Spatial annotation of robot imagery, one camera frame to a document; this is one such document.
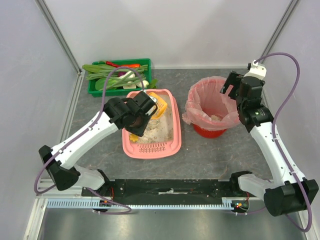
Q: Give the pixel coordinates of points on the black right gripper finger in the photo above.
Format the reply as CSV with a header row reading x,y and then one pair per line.
x,y
233,93
231,80

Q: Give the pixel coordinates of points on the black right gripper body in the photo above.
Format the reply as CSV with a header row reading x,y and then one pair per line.
x,y
233,81

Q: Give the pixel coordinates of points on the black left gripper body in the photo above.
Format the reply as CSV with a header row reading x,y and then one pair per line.
x,y
146,100

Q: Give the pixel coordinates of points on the pink plastic bin liner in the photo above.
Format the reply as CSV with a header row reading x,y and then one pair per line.
x,y
204,99

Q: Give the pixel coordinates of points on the clumped litter lump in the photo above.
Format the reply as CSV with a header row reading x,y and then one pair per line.
x,y
216,118

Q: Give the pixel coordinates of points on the pink litter box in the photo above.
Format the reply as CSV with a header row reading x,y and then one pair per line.
x,y
159,150

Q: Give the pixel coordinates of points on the yellow litter scoop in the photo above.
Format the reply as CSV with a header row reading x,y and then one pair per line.
x,y
161,105

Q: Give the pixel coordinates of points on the red trash bin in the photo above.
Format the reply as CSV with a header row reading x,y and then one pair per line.
x,y
210,132

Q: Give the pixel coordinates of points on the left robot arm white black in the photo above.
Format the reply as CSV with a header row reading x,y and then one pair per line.
x,y
60,161

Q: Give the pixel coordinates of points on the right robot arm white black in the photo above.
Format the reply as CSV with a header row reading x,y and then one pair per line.
x,y
289,191

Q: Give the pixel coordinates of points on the cat litter pellets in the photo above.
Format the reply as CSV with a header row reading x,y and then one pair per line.
x,y
158,130

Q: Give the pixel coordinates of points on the white radish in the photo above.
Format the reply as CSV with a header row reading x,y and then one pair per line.
x,y
129,75

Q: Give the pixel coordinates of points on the orange carrot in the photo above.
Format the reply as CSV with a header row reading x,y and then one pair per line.
x,y
134,65

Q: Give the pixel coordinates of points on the red chili pepper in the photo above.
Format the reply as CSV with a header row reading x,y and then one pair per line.
x,y
112,64

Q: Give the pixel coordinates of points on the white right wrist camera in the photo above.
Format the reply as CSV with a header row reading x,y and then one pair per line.
x,y
256,70

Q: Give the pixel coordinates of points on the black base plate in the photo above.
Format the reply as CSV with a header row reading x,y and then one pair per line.
x,y
125,188

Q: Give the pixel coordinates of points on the blue-white cable duct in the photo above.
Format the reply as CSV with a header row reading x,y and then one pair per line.
x,y
95,203

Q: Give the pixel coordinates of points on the aluminium frame rail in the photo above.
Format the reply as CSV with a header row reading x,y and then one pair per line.
x,y
71,107

